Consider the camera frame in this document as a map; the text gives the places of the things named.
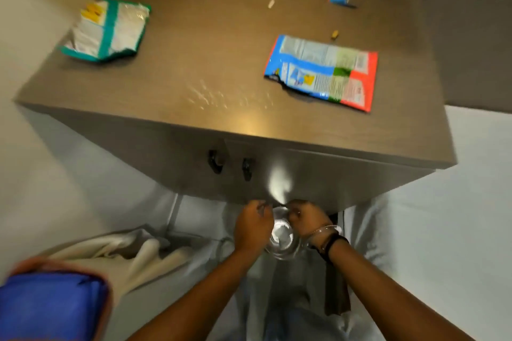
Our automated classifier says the clear glass bowl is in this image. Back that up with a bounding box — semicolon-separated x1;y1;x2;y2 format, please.
264;206;308;261

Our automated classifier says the blue and red packet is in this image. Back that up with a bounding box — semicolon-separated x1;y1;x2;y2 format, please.
263;35;378;113

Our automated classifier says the person's left hand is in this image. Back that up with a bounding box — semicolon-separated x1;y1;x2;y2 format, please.
234;200;275;253

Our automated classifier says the white and teal packet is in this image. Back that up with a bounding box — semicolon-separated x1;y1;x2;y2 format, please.
59;0;152;62

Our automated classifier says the brown wooden cabinet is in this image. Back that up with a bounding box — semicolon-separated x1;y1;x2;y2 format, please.
15;0;457;213

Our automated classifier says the black wrist band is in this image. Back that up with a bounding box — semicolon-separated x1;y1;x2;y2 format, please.
319;234;349;263

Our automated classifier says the silver bangle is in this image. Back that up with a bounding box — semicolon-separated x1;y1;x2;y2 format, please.
306;225;343;247

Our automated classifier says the person's right forearm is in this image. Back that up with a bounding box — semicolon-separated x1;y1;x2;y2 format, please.
320;238;477;341

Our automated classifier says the blue bag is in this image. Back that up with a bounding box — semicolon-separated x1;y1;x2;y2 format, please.
0;258;114;341

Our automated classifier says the person's left forearm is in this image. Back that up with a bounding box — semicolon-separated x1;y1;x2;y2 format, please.
128;244;268;341

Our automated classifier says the cream cloth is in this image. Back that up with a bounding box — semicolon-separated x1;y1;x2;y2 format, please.
47;227;193;301

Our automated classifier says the person's right hand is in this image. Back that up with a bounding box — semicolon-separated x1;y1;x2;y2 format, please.
286;200;333;242

